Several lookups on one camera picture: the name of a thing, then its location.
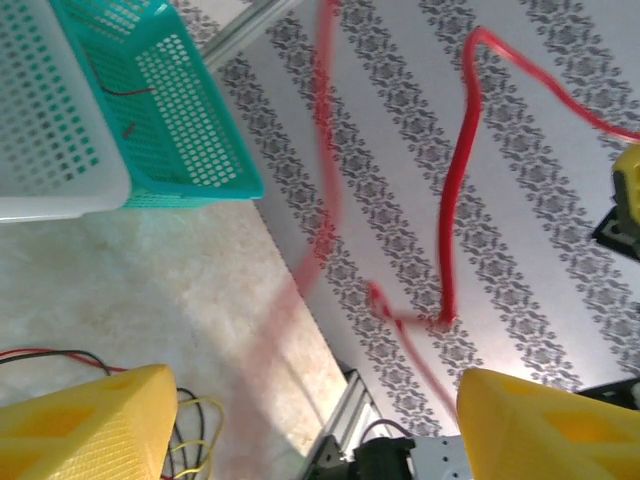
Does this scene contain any white plastic basket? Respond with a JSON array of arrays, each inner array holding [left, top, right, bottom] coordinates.
[[0, 0, 134, 222]]

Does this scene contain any yellow cable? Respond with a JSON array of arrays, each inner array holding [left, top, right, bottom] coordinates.
[[167, 394, 226, 479]]

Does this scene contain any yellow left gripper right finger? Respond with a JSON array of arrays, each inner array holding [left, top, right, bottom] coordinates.
[[456, 367, 640, 480]]

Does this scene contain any black cable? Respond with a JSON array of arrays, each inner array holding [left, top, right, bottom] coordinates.
[[167, 387, 211, 480], [0, 349, 114, 376]]

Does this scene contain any red cable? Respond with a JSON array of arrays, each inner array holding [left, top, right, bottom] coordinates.
[[0, 348, 132, 374], [84, 47, 157, 140], [234, 0, 640, 419]]

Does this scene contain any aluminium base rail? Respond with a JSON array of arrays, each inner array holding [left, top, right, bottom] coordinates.
[[299, 368, 389, 480]]

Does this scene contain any teal plastic basket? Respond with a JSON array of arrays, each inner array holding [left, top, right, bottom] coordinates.
[[49, 0, 265, 210]]

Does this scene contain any aluminium frame post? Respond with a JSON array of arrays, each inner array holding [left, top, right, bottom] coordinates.
[[198, 0, 304, 64]]

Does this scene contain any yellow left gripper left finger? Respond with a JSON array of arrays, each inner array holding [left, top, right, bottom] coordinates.
[[0, 363, 180, 480]]

